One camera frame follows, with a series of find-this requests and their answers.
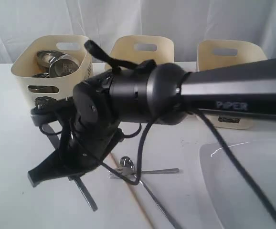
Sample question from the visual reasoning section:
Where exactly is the small matte steel cup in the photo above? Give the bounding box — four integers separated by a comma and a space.
49, 55, 80, 78

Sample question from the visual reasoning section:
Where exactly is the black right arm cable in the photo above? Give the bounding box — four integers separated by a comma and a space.
99, 104, 276, 229

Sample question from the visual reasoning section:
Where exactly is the steel long-handled spoon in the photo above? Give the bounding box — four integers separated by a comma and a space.
119, 156, 181, 229

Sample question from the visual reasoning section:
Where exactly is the large shiny steel bowl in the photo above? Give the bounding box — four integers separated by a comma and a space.
36, 50, 66, 70

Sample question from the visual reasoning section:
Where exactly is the cream bin square mark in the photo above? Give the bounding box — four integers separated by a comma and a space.
196, 40, 267, 130

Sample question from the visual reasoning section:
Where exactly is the steel table knife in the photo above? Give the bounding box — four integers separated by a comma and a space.
39, 124, 98, 212

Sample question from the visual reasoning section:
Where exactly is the cream bin triangle mark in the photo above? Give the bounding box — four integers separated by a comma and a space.
110, 35, 175, 64

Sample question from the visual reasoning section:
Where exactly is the white curtain backdrop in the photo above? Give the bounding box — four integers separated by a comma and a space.
0, 0, 276, 63

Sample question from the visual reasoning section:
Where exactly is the cream bin circle mark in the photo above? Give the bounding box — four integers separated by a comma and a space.
11, 35, 93, 109

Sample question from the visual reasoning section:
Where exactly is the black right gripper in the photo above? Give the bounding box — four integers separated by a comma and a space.
28, 81, 121, 187

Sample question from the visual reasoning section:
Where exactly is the white square ceramic plate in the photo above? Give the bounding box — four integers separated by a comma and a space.
199, 139, 276, 229

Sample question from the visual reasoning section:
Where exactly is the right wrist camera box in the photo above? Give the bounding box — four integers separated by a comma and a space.
30, 96, 76, 127

